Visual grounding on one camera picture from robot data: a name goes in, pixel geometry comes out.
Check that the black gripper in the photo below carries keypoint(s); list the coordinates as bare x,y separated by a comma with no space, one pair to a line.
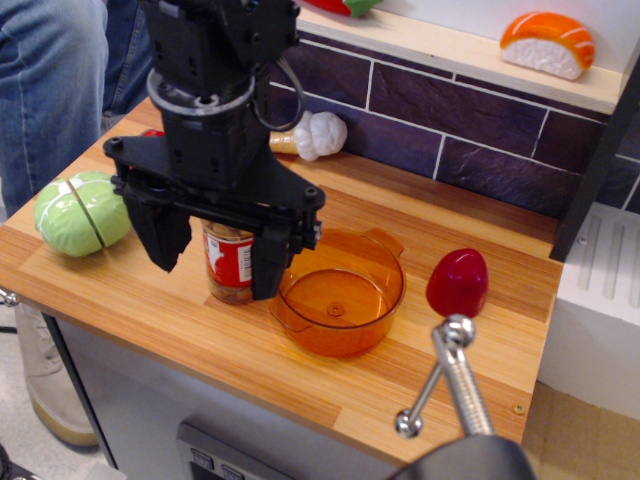
214,162

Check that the clear almond jar red label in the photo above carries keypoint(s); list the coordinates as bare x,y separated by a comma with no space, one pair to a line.
228,262

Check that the orange transparent plastic pot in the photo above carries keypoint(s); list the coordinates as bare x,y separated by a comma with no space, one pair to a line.
339,300

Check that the red toy strawberry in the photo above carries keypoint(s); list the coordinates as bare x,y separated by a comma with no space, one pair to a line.
152,133

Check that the green toy cabbage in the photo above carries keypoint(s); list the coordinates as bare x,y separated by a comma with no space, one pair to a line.
81,214

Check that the toy ice cream cone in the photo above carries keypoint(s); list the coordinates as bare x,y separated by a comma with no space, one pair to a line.
316,135

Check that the grey cabinet with control panel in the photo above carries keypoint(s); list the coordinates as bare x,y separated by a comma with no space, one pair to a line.
137,406

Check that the small metal knob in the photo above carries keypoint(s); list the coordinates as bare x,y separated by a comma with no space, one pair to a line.
9,299

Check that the beige shoe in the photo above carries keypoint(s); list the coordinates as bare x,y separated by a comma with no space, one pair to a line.
49,386

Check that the person in blue jeans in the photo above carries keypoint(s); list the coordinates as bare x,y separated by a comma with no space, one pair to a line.
70,70

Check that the dark red toy egg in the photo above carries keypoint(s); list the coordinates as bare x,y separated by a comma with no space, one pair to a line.
459,284

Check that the light wooden shelf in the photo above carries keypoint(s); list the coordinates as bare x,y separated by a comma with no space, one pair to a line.
465,54

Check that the red toy chili pepper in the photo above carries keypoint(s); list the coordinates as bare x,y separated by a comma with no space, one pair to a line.
349,8

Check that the toy salmon sushi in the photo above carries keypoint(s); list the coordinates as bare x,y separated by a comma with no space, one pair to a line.
549,42

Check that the white ribbed appliance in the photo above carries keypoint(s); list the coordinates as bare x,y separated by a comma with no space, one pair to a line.
592,347

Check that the dark shelf side post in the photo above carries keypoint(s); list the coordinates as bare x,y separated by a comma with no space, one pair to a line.
597,169

